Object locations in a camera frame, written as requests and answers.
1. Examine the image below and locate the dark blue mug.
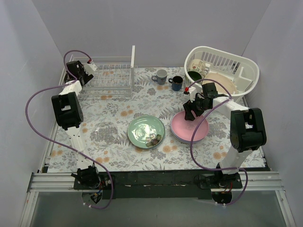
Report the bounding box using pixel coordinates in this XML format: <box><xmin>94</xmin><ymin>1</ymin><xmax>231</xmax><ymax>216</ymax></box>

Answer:
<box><xmin>169</xmin><ymin>76</ymin><xmax>183</xmax><ymax>91</ymax></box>

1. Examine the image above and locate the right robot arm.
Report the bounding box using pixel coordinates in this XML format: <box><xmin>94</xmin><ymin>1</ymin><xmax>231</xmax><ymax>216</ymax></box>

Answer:
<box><xmin>183</xmin><ymin>80</ymin><xmax>267</xmax><ymax>188</ymax></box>

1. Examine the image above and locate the floral mug green inside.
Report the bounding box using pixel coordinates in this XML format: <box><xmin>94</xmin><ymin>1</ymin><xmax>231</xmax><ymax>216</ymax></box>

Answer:
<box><xmin>187</xmin><ymin>59</ymin><xmax>205</xmax><ymax>81</ymax></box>

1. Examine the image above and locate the floral tablecloth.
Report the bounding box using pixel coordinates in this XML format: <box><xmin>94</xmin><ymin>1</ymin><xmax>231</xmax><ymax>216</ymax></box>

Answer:
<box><xmin>48</xmin><ymin>66</ymin><xmax>266</xmax><ymax>172</ymax></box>

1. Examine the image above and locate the green plate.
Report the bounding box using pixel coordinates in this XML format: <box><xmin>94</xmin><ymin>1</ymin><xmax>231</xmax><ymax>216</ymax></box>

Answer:
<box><xmin>127</xmin><ymin>115</ymin><xmax>165</xmax><ymax>149</ymax></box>

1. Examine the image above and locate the aluminium frame rail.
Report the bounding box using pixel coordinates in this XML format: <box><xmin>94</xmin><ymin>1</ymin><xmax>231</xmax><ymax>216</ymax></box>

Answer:
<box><xmin>26</xmin><ymin>172</ymin><xmax>83</xmax><ymax>192</ymax></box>

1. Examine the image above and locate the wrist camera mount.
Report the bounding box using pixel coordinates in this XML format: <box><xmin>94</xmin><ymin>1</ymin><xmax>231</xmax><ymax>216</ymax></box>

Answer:
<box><xmin>84</xmin><ymin>60</ymin><xmax>97</xmax><ymax>75</ymax></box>
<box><xmin>184</xmin><ymin>86</ymin><xmax>197</xmax><ymax>102</ymax></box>

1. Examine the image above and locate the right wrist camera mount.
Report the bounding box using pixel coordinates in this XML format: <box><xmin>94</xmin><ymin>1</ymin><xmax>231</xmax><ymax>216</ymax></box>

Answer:
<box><xmin>184</xmin><ymin>86</ymin><xmax>197</xmax><ymax>102</ymax></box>

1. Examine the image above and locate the pink plate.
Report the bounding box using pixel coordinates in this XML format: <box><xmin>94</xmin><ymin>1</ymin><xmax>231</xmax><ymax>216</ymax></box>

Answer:
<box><xmin>170</xmin><ymin>111</ymin><xmax>209</xmax><ymax>142</ymax></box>

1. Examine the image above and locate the clear glass plate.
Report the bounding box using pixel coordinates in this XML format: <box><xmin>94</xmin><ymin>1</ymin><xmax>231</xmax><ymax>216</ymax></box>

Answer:
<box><xmin>90</xmin><ymin>122</ymin><xmax>118</xmax><ymax>147</ymax></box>

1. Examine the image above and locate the white cutting board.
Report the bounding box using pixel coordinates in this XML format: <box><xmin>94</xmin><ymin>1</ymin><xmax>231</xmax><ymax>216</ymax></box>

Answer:
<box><xmin>131</xmin><ymin>45</ymin><xmax>135</xmax><ymax>68</ymax></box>

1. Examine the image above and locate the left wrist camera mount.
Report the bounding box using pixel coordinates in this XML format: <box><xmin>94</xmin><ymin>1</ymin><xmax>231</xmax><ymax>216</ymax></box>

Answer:
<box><xmin>84</xmin><ymin>60</ymin><xmax>97</xmax><ymax>75</ymax></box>

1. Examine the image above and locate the white wire dish rack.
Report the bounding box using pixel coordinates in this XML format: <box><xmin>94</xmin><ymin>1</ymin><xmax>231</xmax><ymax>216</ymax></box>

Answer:
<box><xmin>61</xmin><ymin>50</ymin><xmax>135</xmax><ymax>96</ymax></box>

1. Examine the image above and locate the white plastic basket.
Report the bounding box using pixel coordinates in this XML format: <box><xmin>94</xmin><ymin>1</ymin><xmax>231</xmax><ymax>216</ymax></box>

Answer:
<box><xmin>184</xmin><ymin>46</ymin><xmax>259</xmax><ymax>101</ymax></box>

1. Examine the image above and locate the cream leaf-shaped dish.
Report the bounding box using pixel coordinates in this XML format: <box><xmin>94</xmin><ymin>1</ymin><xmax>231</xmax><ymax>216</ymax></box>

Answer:
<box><xmin>202</xmin><ymin>72</ymin><xmax>238</xmax><ymax>95</ymax></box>

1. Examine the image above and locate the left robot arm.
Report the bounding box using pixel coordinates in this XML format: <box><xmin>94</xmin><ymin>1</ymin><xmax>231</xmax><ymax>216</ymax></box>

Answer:
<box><xmin>51</xmin><ymin>60</ymin><xmax>101</xmax><ymax>189</ymax></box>

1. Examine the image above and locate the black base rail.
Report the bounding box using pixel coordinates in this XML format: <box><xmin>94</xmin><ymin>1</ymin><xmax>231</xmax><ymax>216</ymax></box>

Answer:
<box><xmin>71</xmin><ymin>166</ymin><xmax>242</xmax><ymax>200</ymax></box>

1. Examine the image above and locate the grey mug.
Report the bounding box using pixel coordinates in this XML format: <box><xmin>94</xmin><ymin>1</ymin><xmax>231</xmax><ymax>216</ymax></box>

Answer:
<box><xmin>151</xmin><ymin>69</ymin><xmax>167</xmax><ymax>85</ymax></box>

